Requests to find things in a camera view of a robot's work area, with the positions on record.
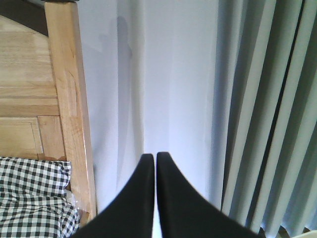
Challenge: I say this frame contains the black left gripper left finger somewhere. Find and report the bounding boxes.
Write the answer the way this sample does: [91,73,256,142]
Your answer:
[72,154,155,238]

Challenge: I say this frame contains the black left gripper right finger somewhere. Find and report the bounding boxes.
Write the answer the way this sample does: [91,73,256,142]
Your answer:
[157,152,260,238]

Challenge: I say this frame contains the black white checkered bedding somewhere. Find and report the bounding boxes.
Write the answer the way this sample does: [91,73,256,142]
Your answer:
[0,157,80,238]

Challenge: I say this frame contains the white sheer curtain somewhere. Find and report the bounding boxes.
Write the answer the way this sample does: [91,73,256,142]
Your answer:
[79,0,223,210]

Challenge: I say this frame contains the grey pleated curtain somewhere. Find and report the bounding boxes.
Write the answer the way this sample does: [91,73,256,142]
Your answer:
[208,0,317,238]

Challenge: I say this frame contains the wooden bed frame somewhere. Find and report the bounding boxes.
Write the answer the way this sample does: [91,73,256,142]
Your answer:
[0,0,97,226]

